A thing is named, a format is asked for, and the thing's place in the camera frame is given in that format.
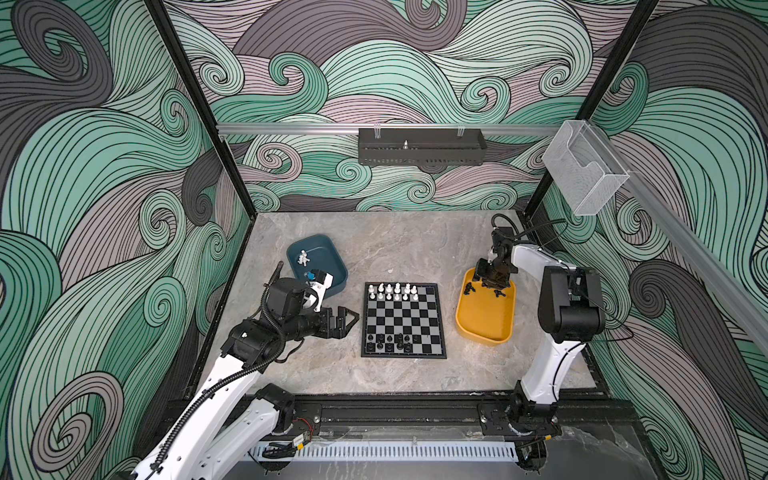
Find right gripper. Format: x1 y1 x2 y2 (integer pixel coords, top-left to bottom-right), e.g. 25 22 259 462
470 258 515 290

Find black white chessboard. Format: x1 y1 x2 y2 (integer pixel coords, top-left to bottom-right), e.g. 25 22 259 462
361 282 447 359

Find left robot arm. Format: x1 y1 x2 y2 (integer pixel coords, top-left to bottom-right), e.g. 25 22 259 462
115 278 360 479

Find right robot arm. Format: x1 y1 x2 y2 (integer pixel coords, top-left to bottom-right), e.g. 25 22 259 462
473 227 606 407

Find black chess pieces group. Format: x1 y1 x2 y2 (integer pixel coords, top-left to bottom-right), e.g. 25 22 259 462
363 334 414 355

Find white chess pieces group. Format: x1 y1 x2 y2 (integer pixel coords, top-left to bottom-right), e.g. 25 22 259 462
366 283 428 302

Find white pieces in bin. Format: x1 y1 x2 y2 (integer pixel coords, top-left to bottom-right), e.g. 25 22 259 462
297 250 310 267

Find yellow plastic tray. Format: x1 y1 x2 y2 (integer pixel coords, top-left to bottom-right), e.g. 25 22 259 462
455 268 516 346

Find teal plastic bin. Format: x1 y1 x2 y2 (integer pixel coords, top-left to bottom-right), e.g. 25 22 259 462
286 234 348 297

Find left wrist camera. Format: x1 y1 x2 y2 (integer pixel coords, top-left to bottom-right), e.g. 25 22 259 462
305 269 333 312

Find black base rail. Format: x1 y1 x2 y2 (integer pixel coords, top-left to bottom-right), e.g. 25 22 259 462
288 388 639 440

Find clear plastic wall box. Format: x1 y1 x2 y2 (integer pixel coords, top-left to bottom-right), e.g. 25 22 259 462
542 120 629 217

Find black perforated wall shelf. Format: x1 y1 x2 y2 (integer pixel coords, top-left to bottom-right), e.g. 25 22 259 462
357 129 488 168

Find white slotted cable duct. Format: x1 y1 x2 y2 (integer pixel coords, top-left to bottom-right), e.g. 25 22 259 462
250 441 518 463

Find aluminium wall rail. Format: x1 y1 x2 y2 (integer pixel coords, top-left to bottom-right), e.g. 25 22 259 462
216 122 560 137

